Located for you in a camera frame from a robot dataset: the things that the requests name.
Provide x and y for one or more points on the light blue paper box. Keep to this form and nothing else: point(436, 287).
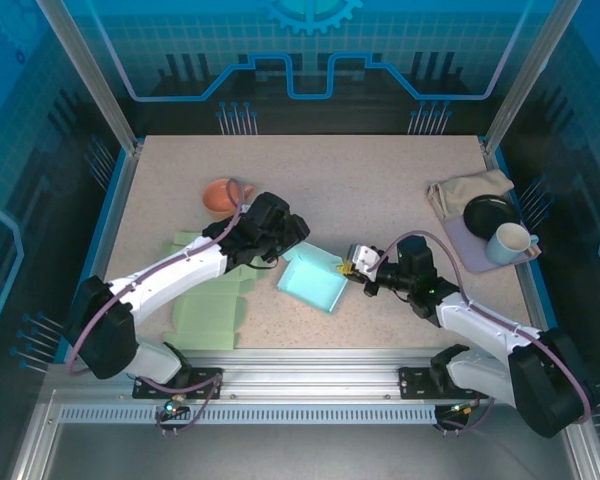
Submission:
point(312, 280)

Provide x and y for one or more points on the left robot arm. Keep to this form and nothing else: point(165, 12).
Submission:
point(175, 280)

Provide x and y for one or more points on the light green paper box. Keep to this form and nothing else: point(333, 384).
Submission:
point(210, 320)

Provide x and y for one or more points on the aluminium mounting rail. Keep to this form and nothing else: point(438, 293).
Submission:
point(310, 375)

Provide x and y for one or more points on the light blue mug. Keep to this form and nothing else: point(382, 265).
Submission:
point(505, 250)

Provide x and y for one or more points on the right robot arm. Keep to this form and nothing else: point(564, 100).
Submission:
point(480, 320)

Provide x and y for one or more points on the grey metal panel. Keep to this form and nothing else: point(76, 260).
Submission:
point(305, 450)

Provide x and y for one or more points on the power connector with LED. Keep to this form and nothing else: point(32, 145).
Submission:
point(172, 406)
point(462, 410)

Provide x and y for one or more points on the beige cloth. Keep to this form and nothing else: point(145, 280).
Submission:
point(460, 192)

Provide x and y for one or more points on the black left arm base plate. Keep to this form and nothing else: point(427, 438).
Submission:
point(205, 382)

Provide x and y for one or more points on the aluminium frame post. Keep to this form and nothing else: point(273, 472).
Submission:
point(530, 75)
point(92, 75)

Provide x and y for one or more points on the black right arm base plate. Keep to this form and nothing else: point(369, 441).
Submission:
point(415, 382)

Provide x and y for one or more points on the orange ceramic cup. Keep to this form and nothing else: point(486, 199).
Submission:
point(217, 197)

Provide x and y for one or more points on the black plate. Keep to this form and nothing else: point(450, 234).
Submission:
point(490, 212)

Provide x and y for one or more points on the lavender mat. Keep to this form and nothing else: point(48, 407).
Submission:
point(467, 250)

